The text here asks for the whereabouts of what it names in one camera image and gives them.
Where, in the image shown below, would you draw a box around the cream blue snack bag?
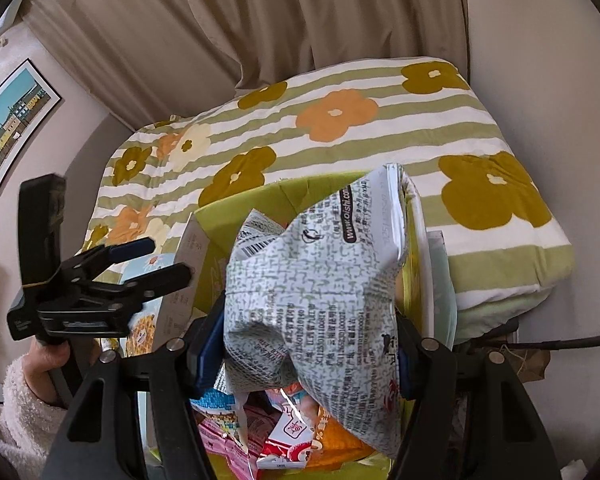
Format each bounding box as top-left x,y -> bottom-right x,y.
190,388 -> 248,452

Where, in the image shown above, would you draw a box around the white grey patterned snack bag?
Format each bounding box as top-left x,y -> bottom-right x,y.
222,161 -> 412,460

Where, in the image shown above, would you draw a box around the pink snack bag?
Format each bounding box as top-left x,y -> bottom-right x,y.
198,405 -> 279,479

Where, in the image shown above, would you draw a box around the orange chip bag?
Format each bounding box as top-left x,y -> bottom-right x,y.
306,408 -> 374,470

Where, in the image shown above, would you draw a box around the white fluffy sleeve forearm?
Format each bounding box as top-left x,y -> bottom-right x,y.
0,356 -> 67,479

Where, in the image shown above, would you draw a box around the person's left hand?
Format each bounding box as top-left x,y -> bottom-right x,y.
21,338 -> 71,405

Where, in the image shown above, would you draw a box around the clear wrapped waffle cookie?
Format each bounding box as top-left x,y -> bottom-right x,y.
124,314 -> 156,356

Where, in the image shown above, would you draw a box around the grey padded headboard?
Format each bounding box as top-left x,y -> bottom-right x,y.
60,115 -> 132,259

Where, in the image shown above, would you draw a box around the red white candy bag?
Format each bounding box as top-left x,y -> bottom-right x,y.
257,387 -> 318,470

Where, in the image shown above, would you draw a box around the green cardboard box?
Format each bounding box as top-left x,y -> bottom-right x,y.
151,167 -> 458,480

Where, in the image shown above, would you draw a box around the green striped floral quilt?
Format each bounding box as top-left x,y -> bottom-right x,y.
84,58 -> 574,341

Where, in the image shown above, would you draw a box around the black curved stand pole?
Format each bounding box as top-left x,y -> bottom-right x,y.
474,335 -> 600,351

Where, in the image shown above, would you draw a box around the framed harbour houses picture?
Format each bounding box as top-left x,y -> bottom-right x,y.
0,58 -> 62,189

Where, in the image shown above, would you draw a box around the beige pleated curtain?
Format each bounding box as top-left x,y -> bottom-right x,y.
20,0 -> 470,129

